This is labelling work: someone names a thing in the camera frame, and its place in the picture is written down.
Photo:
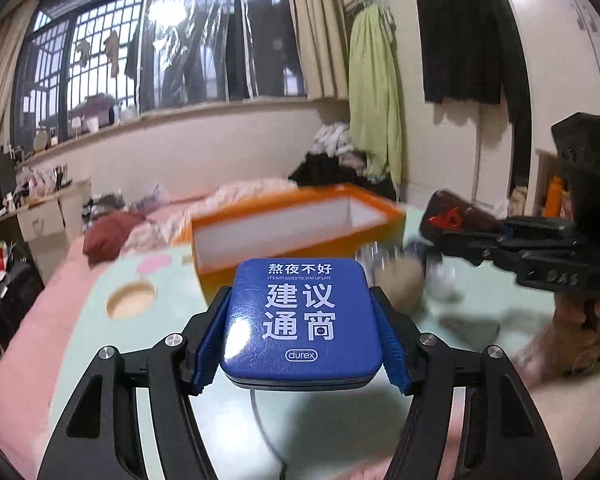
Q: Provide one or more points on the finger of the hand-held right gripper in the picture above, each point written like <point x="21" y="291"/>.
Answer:
<point x="535" y="227"/>
<point x="480" y="251"/>

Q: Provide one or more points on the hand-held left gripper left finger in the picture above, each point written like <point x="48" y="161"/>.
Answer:
<point x="210" y="345"/>

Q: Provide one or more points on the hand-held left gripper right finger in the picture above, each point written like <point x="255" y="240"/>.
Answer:
<point x="392" y="350"/>

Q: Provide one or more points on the dark brown pouch red mark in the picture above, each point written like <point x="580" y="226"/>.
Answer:
<point x="460" y="215"/>

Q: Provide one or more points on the blue metal tin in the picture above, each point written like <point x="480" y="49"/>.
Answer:
<point x="300" y="320"/>

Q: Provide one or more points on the orange cardboard box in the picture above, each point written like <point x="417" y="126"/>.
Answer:
<point x="280" y="232"/>

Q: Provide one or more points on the green cartoon desktop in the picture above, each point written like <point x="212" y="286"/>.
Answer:
<point x="455" y="400"/>

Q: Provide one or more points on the person's right hand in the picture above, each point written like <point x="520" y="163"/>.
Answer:
<point x="570" y="340"/>

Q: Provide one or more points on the dark red pillow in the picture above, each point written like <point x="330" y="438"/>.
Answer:
<point x="112" y="237"/>

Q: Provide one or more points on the black clothes pile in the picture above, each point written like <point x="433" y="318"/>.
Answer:
<point x="325" y="170"/>

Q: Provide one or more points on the white clothes pile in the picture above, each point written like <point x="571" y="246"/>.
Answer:
<point x="337" y="142"/>

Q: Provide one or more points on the green hanging garment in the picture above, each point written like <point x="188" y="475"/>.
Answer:
<point x="375" y="95"/>

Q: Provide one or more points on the black hanging garment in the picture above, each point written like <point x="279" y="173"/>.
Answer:
<point x="460" y="40"/>

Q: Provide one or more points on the white drawer cabinet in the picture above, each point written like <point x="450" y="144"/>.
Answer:
<point x="50" y="220"/>

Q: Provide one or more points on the beige curtain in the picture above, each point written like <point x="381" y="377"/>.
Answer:
<point x="2" y="90"/>
<point x="315" y="25"/>

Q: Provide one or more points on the barred window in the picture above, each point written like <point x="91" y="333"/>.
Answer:
<point x="105" y="60"/>

